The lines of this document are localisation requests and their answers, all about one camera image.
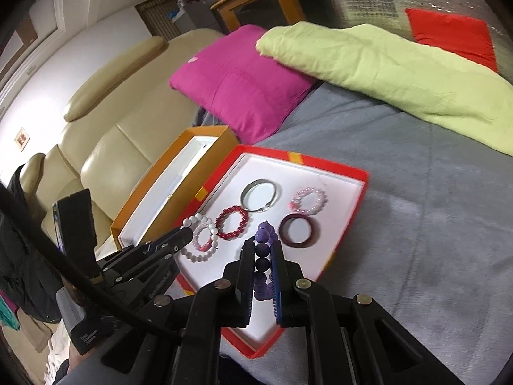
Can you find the magenta pillow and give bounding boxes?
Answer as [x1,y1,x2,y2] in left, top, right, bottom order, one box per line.
[169,24,317,145]

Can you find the dark cloth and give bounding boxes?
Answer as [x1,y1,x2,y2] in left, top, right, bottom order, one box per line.
[0,162,63,323]

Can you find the black cable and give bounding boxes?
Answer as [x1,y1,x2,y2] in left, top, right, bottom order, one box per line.
[0,182,189,335]

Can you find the red bead bracelet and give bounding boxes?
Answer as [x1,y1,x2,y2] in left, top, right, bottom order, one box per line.
[215,205,251,241]

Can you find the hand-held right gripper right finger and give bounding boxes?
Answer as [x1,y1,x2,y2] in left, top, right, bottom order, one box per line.
[270,243,453,385]

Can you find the teal cloth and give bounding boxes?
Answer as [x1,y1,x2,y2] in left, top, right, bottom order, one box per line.
[0,293,19,329]

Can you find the orange box lid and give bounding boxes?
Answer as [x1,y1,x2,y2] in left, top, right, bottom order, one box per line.
[110,125,240,249]

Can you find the small pink bead bracelet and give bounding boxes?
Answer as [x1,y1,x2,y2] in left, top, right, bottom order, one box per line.
[193,225,215,253]

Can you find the beige leather sofa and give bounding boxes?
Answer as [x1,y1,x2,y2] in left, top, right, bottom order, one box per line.
[18,28,229,257]

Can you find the pink translucent bead bracelet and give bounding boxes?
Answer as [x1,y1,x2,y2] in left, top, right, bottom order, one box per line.
[289,186,327,214]

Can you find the silver bangle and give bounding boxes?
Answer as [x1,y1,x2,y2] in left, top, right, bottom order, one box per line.
[240,179,278,212]

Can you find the purple bead bracelet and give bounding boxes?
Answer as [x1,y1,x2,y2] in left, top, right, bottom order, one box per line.
[252,221,278,302]

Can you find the white bead bracelet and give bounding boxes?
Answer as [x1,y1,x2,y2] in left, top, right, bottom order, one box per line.
[181,214,221,263]

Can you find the dark maroon bangle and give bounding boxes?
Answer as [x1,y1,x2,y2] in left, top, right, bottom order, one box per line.
[278,213,318,245]

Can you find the person's left forearm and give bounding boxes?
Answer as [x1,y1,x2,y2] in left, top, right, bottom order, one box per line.
[52,345,105,385]

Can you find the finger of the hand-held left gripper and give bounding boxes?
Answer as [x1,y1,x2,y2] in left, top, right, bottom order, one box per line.
[108,249,179,301]
[96,228,195,271]

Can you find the grey blanket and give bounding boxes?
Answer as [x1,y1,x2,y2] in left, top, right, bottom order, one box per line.
[192,76,513,385]

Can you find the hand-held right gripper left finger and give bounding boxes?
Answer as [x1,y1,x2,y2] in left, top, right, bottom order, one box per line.
[100,241,257,385]

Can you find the red cloth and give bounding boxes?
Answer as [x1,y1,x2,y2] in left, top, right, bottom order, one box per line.
[405,8,499,73]

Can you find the red jewelry box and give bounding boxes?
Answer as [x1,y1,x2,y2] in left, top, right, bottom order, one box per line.
[173,144,369,359]

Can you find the wooden cabinet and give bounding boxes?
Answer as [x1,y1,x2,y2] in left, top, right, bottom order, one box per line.
[210,0,321,37]

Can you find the lime green blanket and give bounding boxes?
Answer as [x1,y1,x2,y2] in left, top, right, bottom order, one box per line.
[256,22,513,155]

